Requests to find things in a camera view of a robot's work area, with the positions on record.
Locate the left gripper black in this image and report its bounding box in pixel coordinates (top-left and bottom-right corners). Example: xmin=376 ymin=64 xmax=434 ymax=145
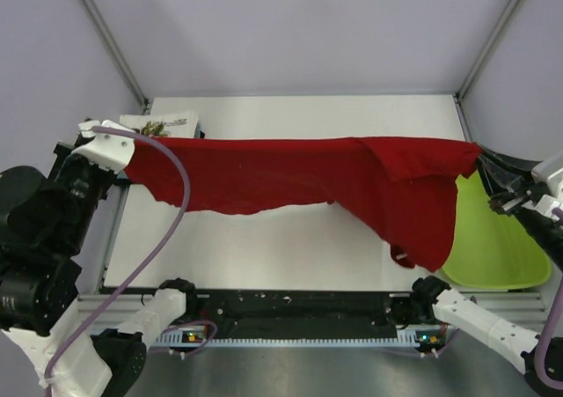
xmin=49 ymin=130 xmax=119 ymax=251

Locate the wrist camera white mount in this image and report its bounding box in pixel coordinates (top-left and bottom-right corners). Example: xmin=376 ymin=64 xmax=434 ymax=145
xmin=531 ymin=151 xmax=562 ymax=220
xmin=71 ymin=120 xmax=135 ymax=173

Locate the left corner aluminium post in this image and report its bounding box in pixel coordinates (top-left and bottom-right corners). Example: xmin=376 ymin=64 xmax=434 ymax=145
xmin=78 ymin=0 xmax=150 ymax=108

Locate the white slotted cable duct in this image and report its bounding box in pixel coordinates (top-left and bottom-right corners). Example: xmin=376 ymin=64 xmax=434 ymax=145
xmin=152 ymin=330 xmax=443 ymax=349

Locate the corner aluminium post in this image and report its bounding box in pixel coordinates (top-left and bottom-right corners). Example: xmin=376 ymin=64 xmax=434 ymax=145
xmin=78 ymin=0 xmax=150 ymax=108
xmin=456 ymin=0 xmax=525 ymax=104

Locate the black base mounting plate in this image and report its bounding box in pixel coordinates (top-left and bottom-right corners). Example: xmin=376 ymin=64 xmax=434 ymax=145
xmin=182 ymin=289 xmax=435 ymax=339

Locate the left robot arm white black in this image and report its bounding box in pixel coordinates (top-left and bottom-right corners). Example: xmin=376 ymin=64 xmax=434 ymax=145
xmin=1 ymin=128 xmax=200 ymax=396

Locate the red t shirt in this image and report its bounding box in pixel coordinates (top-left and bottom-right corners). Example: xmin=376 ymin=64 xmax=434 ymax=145
xmin=125 ymin=136 xmax=482 ymax=271

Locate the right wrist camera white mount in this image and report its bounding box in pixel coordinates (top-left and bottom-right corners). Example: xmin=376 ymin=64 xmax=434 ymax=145
xmin=531 ymin=151 xmax=562 ymax=220

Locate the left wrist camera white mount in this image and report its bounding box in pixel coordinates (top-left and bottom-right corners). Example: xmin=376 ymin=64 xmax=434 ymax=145
xmin=71 ymin=120 xmax=135 ymax=173

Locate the white floral folded t shirt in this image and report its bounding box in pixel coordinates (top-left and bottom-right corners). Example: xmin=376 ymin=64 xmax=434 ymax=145
xmin=119 ymin=111 xmax=201 ymax=138

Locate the green plastic bin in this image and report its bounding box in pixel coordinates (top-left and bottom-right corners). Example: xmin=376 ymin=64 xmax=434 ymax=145
xmin=442 ymin=173 xmax=552 ymax=290

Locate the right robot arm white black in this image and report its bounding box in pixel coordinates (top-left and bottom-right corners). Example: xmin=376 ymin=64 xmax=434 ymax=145
xmin=410 ymin=150 xmax=562 ymax=396

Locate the right corner aluminium post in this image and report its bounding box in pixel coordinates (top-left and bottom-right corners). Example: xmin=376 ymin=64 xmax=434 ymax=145
xmin=456 ymin=0 xmax=525 ymax=104

